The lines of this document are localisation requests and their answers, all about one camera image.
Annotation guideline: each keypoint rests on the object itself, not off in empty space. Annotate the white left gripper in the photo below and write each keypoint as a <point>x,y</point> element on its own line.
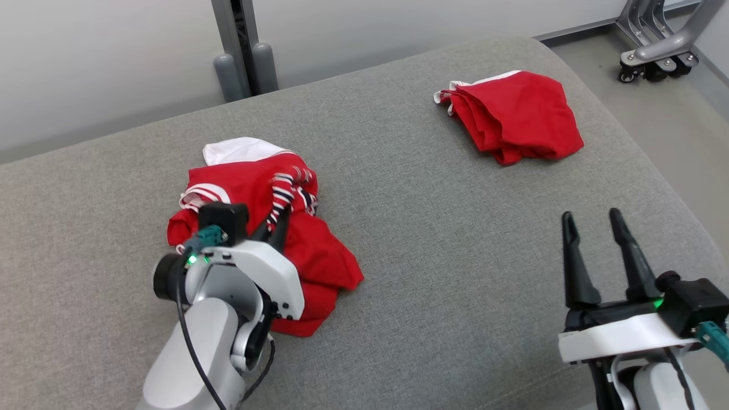
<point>267,267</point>

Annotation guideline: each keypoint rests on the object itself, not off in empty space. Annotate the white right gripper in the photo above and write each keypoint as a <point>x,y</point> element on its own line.
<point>615,339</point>

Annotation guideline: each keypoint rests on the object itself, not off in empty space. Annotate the red basketball jersey number 23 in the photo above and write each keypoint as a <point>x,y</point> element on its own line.
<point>324,256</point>

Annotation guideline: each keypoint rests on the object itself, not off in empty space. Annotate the red jersey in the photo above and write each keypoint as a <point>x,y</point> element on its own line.
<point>524,114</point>

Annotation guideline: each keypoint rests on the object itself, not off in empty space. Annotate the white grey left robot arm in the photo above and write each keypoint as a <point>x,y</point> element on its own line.
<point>188,353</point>

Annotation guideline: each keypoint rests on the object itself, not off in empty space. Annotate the grey fabric sofa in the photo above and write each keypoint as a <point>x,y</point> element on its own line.
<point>427,256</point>

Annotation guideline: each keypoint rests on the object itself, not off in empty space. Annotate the grey metal wheeled stand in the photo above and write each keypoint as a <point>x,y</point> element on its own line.
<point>666,48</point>

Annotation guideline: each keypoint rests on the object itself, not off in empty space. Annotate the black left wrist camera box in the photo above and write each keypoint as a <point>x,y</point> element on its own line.
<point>223,222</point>

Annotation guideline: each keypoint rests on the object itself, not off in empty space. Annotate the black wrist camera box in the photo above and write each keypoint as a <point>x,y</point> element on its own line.
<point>695,304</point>
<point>223,222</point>

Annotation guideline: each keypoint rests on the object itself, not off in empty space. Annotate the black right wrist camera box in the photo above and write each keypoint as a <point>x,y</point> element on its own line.
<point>695,304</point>

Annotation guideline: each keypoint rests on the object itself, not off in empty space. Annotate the grey metal partition post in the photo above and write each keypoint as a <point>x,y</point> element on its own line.
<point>222,28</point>

